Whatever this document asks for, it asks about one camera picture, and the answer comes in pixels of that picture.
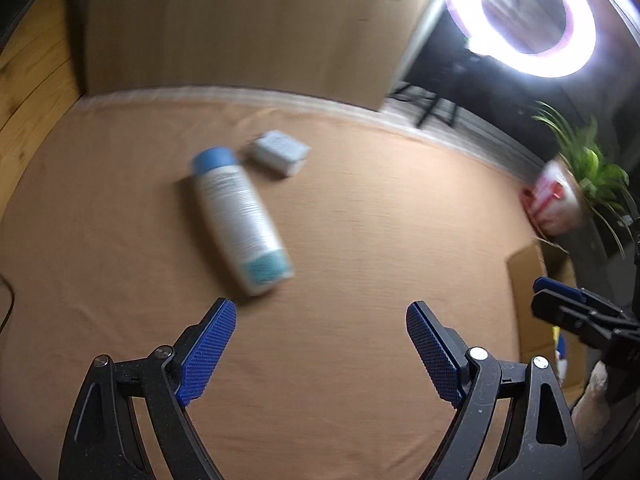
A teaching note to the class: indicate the green potted plant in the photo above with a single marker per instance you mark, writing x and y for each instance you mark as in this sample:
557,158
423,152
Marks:
603,185

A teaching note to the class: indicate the ring light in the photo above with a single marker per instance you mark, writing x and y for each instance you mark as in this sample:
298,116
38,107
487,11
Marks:
570,54

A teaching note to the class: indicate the black tripod stand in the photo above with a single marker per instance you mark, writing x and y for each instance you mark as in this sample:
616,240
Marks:
426,102

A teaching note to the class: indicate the white power adapter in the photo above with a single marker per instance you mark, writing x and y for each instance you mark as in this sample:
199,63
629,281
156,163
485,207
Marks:
280,152

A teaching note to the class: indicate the cardboard box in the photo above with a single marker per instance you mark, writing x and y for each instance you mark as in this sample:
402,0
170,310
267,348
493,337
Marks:
539,333

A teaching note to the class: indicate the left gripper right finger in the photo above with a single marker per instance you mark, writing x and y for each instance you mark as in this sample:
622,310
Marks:
441,351

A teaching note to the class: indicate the red white plant pot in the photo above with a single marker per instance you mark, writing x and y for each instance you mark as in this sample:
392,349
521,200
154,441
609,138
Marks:
555,204

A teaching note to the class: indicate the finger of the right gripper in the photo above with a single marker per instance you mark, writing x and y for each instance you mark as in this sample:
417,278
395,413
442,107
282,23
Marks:
567,291
596,319

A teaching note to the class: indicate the wooden headboard panel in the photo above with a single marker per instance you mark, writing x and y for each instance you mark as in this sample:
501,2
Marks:
347,51

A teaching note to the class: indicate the white bottle blue cap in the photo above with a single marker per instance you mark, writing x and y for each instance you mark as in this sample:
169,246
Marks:
239,222

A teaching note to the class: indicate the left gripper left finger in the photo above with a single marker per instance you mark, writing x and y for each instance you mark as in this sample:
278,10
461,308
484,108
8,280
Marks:
199,349

